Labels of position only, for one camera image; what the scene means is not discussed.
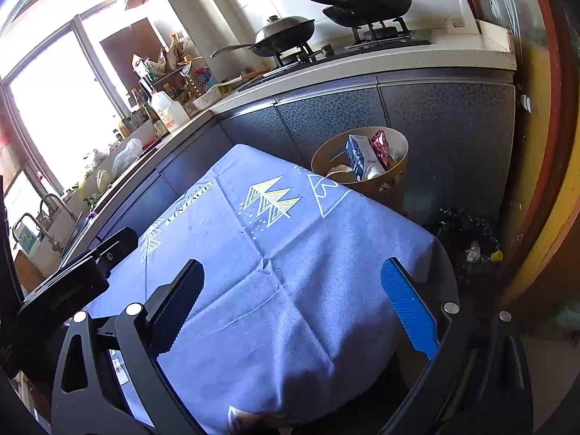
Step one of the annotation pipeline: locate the black deep pan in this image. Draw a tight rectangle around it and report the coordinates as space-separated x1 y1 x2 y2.
303 0 413 28

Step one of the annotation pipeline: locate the narrow grey patterned cabinet door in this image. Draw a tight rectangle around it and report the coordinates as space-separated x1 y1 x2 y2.
217 102 295 164

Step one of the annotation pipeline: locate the blue printed tablecloth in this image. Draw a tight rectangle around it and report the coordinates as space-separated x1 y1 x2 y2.
86 144 460 435

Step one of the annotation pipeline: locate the black gas stove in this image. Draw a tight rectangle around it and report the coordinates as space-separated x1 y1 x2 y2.
238 18 433 91

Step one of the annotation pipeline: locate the large kitchen window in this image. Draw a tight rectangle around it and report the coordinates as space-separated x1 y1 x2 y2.
0 0 150 200

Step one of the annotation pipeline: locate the grey patterned end cabinet door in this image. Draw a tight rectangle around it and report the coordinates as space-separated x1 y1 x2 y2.
378 79 517 227

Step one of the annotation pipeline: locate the grey corner cabinet front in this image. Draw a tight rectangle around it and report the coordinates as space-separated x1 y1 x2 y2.
59 122 236 264

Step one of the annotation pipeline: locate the white packet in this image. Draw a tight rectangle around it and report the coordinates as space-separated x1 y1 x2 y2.
327 165 356 184

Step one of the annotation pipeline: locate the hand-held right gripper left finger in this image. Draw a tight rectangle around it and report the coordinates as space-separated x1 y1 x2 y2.
51 258 206 435

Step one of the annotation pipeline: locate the dark sauce bottle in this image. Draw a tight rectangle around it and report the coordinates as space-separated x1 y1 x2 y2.
145 102 170 139

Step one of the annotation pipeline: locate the metal sink faucet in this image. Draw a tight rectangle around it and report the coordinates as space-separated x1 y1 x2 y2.
38 192 78 254

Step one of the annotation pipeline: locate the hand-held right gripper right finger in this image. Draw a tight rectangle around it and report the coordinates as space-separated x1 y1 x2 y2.
376 256 535 435

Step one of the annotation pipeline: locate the black long-handled frying pan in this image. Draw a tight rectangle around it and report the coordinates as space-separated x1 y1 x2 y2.
211 15 315 59

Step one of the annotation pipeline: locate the black trash bag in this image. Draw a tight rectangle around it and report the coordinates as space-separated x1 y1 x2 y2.
426 206 504 273

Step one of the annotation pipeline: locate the cluttered condiment rack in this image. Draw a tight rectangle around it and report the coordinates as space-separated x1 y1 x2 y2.
131 32 204 100

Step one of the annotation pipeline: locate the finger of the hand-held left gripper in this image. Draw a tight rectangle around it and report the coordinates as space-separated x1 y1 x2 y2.
61 227 139 278

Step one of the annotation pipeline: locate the blue label container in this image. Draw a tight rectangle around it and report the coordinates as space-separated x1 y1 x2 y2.
192 67 218 91

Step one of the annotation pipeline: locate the round beige trash bin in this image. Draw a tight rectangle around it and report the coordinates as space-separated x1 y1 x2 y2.
311 126 410 216

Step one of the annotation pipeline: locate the blue drink carton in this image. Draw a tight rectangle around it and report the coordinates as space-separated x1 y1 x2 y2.
345 134 381 182

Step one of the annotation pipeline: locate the maroon foil packet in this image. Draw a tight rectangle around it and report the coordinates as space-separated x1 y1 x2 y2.
369 130 393 168

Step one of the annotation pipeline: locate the white plastic bag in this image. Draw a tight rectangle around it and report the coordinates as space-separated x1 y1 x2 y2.
111 138 143 179

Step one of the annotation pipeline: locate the wide grey patterned cabinet door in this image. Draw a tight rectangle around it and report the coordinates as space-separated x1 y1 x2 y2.
276 86 386 168

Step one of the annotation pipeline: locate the red framed glass door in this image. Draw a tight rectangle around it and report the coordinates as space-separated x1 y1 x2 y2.
453 0 580 309

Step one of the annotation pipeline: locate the white plastic jug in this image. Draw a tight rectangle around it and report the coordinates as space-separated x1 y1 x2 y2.
149 91 191 134

